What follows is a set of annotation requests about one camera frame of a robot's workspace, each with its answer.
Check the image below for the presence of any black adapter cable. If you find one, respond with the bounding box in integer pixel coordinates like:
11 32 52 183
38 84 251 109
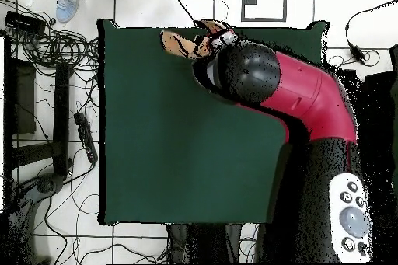
344 0 398 48

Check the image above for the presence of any black power strip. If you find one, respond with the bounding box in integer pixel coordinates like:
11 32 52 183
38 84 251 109
73 111 99 165

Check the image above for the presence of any black rectangular box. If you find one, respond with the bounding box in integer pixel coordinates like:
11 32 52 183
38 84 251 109
4 10 47 35

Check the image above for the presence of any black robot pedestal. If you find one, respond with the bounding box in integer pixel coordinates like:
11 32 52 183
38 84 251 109
166 223 243 264

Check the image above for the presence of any black power adapter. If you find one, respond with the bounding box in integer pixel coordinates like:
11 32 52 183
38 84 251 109
348 44 366 65

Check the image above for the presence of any grey stand base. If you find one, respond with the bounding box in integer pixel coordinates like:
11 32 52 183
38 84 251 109
5 173 65 264

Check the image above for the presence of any thick black cable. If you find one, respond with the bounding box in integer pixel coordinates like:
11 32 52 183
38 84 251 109
165 0 199 29

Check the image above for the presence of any black metal frame stand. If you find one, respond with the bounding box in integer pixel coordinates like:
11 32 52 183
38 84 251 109
2 30 74 179

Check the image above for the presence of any thin black cable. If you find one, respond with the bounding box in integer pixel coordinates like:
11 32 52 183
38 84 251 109
215 0 230 28

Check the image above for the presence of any grey square floor frame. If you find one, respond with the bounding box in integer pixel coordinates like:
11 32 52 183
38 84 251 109
240 0 288 23

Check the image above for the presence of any tan terry towel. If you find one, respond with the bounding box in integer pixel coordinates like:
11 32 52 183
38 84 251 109
159 19 232 61

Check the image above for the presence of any dark green table cloth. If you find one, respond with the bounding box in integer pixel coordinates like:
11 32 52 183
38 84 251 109
96 18 330 227

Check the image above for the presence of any light blue shoe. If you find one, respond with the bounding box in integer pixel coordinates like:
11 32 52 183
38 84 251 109
54 0 84 24

